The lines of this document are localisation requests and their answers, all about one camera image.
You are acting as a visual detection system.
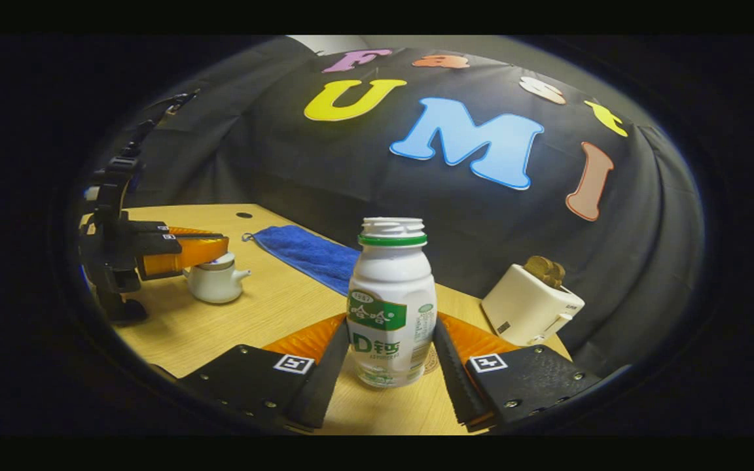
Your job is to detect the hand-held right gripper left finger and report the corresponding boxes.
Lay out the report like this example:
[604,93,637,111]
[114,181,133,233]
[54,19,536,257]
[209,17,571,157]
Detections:
[177,313,350,434]

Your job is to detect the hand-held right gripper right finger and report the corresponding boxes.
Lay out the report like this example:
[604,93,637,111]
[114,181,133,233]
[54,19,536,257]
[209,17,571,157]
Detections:
[433,313,603,434]

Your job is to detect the white teacup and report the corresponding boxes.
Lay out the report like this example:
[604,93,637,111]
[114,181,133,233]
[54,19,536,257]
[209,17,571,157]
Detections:
[184,262,251,304]

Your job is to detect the white green-label water bottle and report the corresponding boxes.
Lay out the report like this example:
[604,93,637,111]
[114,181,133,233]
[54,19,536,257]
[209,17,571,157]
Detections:
[348,218,439,388]

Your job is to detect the white toaster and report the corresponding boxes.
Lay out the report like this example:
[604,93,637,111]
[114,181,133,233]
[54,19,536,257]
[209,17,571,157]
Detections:
[480,264,586,346]

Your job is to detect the blue towel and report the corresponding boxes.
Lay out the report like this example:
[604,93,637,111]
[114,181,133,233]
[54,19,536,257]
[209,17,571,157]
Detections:
[242,226,361,296]

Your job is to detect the brown bread slice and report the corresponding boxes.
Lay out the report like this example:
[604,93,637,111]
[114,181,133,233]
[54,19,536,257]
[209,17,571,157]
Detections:
[524,256,566,290]

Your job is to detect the black backdrop cloth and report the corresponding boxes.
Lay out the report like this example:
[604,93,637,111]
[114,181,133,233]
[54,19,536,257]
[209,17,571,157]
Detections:
[122,36,705,377]

